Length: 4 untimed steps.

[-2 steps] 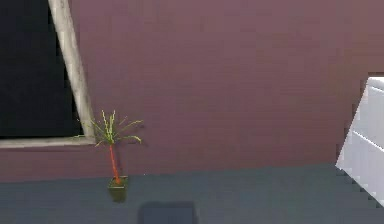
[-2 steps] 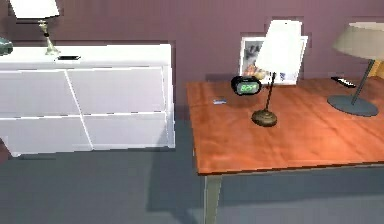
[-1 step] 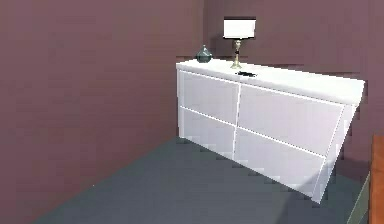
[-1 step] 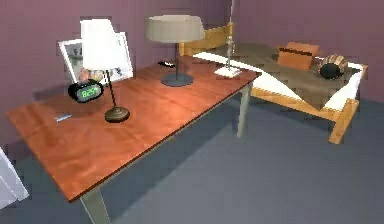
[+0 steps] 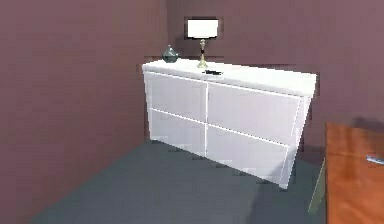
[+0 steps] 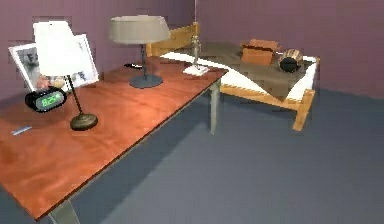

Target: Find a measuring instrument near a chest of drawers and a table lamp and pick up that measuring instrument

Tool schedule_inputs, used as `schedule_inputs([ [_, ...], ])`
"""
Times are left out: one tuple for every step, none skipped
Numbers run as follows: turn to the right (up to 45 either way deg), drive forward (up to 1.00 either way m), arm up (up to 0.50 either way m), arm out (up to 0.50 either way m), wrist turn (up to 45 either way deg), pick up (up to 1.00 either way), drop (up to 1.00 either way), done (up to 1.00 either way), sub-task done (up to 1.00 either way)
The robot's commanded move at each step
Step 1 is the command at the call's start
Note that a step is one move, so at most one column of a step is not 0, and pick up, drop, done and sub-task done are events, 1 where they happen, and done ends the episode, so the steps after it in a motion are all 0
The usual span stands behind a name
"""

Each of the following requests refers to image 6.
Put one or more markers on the red-brown wooden table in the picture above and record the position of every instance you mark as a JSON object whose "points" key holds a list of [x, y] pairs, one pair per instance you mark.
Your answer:
{"points": [[110, 110]]}

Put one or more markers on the wooden bed with white mattress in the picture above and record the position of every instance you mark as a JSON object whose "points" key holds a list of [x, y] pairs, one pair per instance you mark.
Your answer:
{"points": [[266, 80]]}

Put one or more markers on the black digital alarm clock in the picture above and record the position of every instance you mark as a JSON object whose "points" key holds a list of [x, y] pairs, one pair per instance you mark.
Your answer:
{"points": [[46, 100]]}

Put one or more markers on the white shade table lamp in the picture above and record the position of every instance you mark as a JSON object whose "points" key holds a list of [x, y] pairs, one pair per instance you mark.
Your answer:
{"points": [[56, 50]]}

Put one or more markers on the grey statue on white base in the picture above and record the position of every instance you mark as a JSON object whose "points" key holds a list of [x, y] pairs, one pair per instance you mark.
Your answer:
{"points": [[196, 60]]}

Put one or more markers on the small black remote control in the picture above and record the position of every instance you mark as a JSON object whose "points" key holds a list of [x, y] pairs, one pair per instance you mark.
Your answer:
{"points": [[133, 65]]}

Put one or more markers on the orange cardboard box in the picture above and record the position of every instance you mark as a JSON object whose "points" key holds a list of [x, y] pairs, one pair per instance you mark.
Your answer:
{"points": [[257, 53]]}

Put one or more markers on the black and tan ball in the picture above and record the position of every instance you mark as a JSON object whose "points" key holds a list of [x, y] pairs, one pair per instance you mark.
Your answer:
{"points": [[290, 60]]}

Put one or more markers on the grey shade table lamp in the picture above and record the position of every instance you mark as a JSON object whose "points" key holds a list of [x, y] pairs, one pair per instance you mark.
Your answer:
{"points": [[140, 30]]}

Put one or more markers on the white framed picture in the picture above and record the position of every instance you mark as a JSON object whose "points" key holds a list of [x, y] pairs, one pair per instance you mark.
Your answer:
{"points": [[86, 63]]}

